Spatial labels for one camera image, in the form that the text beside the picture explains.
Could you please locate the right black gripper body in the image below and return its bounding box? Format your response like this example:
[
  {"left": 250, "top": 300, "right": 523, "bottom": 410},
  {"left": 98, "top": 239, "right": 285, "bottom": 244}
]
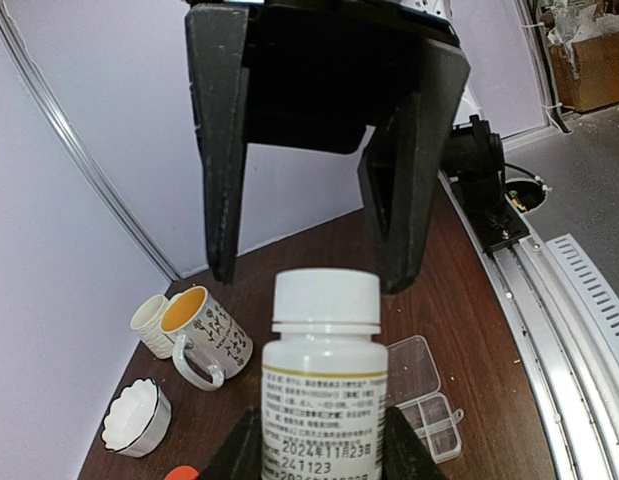
[{"left": 243, "top": 1, "right": 459, "bottom": 154}]

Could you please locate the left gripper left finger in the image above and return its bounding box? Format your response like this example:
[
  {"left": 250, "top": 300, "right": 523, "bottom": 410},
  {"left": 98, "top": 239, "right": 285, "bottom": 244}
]
[{"left": 201, "top": 407, "right": 263, "bottom": 480}]

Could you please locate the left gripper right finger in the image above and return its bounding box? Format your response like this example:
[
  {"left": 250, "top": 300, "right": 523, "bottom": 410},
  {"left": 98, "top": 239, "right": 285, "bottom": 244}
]
[{"left": 382, "top": 407, "right": 447, "bottom": 480}]

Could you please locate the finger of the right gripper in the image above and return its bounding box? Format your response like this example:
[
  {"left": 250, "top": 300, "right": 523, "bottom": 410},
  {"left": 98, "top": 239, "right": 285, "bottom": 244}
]
[
  {"left": 358, "top": 38, "right": 470, "bottom": 295},
  {"left": 185, "top": 3, "right": 249, "bottom": 284}
]

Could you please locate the orange pill bottle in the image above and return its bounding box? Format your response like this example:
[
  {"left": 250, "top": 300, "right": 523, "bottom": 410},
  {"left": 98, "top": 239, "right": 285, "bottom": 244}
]
[{"left": 164, "top": 465, "right": 200, "bottom": 480}]

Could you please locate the clear plastic pill organizer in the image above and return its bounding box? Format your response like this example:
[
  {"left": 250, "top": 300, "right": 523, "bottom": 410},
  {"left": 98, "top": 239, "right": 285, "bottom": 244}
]
[{"left": 387, "top": 335, "right": 464, "bottom": 464}]

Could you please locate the small white bottle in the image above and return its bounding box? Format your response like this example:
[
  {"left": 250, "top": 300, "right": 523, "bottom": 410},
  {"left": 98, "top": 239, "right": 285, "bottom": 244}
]
[{"left": 261, "top": 268, "right": 388, "bottom": 479}]

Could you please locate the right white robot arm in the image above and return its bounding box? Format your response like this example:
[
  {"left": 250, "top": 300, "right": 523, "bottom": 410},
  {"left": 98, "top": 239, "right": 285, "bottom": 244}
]
[{"left": 185, "top": 1, "right": 526, "bottom": 295}]

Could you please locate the white scalloped bowl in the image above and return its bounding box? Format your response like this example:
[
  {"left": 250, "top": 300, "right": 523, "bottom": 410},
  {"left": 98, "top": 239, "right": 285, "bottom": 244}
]
[{"left": 101, "top": 378, "right": 172, "bottom": 458}]

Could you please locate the floral mug yellow inside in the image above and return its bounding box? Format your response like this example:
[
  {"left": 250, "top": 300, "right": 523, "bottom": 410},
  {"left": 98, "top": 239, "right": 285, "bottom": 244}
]
[{"left": 160, "top": 286, "right": 254, "bottom": 391}]

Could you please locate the cream ribbed mug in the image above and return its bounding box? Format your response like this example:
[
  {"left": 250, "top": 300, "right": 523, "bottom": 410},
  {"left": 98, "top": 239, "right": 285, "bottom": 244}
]
[{"left": 130, "top": 294, "right": 173, "bottom": 360}]

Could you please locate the cardboard box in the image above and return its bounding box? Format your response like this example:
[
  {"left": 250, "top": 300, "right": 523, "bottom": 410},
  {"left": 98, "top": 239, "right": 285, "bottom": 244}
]
[{"left": 549, "top": 32, "right": 619, "bottom": 113}]

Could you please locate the right aluminium frame post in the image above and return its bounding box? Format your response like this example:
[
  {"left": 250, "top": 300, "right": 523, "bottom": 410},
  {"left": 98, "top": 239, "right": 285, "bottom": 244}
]
[{"left": 0, "top": 1, "right": 182, "bottom": 282}]

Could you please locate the front aluminium rail base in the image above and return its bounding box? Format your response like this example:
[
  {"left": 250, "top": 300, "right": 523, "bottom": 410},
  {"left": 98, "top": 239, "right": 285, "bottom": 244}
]
[{"left": 438, "top": 173, "right": 619, "bottom": 479}]

